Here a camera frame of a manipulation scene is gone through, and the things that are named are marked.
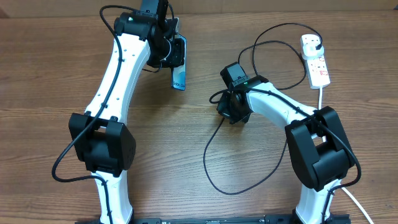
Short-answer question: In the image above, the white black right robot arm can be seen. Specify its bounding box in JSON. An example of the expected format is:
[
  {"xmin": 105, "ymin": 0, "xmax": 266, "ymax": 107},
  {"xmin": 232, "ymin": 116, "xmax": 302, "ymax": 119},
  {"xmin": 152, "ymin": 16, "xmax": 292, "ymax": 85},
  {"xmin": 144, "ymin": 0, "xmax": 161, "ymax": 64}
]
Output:
[{"xmin": 216, "ymin": 75, "xmax": 361, "ymax": 223}]

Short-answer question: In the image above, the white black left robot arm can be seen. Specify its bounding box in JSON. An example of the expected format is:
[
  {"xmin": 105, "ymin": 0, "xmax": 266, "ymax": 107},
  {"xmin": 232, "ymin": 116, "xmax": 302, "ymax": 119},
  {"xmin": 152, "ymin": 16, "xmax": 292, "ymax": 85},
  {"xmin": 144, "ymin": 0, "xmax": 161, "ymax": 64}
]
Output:
[{"xmin": 68, "ymin": 9, "xmax": 187, "ymax": 223}]

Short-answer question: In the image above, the blue screen smartphone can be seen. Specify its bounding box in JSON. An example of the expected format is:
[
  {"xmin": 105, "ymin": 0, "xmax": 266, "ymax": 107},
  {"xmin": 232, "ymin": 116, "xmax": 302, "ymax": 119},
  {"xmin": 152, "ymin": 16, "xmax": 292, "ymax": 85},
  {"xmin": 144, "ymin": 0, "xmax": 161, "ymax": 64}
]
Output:
[{"xmin": 172, "ymin": 34, "xmax": 187, "ymax": 91}]

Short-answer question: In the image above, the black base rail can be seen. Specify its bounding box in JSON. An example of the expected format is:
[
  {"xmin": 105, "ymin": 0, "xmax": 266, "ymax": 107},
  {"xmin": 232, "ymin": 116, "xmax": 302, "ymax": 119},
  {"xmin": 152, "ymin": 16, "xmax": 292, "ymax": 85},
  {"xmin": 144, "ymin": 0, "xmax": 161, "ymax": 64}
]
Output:
[{"xmin": 75, "ymin": 214, "xmax": 351, "ymax": 224}]

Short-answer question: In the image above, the white charger plug adapter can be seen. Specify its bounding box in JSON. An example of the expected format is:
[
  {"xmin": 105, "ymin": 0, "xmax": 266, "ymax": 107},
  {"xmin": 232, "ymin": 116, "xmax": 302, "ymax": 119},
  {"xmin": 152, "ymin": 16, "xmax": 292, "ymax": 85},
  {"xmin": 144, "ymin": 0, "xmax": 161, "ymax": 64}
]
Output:
[{"xmin": 302, "ymin": 44, "xmax": 325, "ymax": 60}]

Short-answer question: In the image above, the black charger cable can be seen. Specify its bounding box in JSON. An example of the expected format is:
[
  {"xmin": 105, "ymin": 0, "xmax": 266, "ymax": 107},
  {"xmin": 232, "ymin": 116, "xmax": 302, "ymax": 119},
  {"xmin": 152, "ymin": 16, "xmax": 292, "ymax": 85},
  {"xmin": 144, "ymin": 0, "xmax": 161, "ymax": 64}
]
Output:
[{"xmin": 203, "ymin": 22, "xmax": 324, "ymax": 196}]

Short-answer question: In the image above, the brown cardboard backdrop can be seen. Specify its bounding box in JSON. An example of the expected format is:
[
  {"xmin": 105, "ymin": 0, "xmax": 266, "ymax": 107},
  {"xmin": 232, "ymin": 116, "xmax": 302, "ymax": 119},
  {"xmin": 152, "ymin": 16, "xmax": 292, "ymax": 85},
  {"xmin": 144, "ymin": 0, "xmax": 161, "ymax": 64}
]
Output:
[{"xmin": 1, "ymin": 0, "xmax": 397, "ymax": 19}]

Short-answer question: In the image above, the white power strip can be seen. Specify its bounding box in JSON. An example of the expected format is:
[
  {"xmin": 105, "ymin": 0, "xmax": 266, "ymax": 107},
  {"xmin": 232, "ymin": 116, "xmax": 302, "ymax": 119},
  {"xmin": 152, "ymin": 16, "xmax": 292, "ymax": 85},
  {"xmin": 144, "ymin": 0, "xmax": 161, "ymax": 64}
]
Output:
[{"xmin": 300, "ymin": 34, "xmax": 330, "ymax": 89}]

